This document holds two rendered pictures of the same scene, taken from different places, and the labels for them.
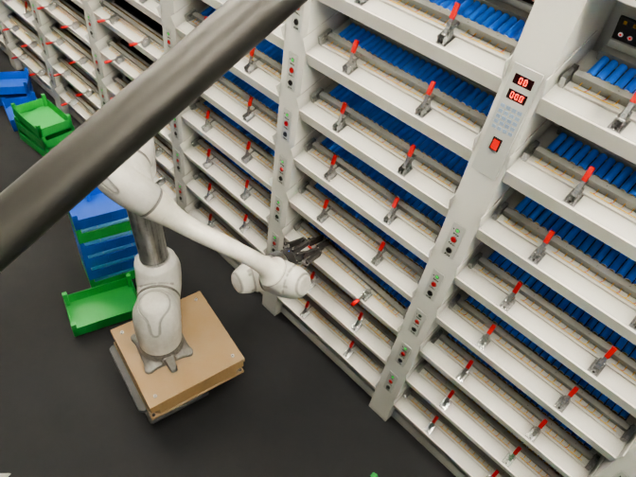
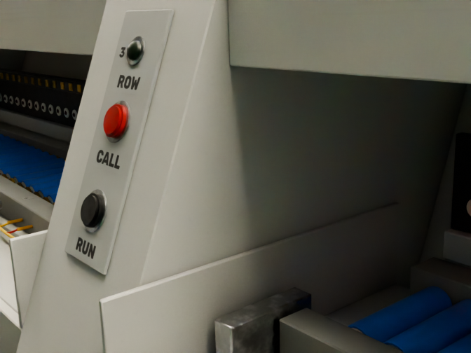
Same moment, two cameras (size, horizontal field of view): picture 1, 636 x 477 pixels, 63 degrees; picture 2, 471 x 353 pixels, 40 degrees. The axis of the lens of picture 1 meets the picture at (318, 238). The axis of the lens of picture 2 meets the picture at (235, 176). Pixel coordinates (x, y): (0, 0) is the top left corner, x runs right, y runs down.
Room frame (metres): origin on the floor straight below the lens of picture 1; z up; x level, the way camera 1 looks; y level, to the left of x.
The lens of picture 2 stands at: (0.80, -0.49, 0.65)
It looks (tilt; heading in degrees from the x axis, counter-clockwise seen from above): 1 degrees down; 11
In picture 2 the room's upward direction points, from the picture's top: 15 degrees clockwise
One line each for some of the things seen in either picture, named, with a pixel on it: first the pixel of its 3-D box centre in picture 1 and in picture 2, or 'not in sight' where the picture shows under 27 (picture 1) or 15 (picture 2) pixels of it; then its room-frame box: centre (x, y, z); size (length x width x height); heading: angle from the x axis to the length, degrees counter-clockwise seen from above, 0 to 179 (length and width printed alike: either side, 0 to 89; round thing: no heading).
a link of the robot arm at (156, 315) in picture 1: (157, 318); not in sight; (1.05, 0.51, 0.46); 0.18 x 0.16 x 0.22; 17
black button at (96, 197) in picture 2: not in sight; (97, 211); (1.08, -0.38, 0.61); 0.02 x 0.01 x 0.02; 52
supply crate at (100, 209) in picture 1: (104, 200); not in sight; (1.61, 0.94, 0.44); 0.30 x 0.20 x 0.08; 128
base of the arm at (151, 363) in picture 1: (163, 345); not in sight; (1.02, 0.49, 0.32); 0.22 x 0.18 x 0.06; 40
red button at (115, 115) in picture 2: not in sight; (120, 122); (1.08, -0.38, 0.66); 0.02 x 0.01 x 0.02; 52
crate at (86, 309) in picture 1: (103, 303); not in sight; (1.35, 0.91, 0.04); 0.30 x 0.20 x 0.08; 127
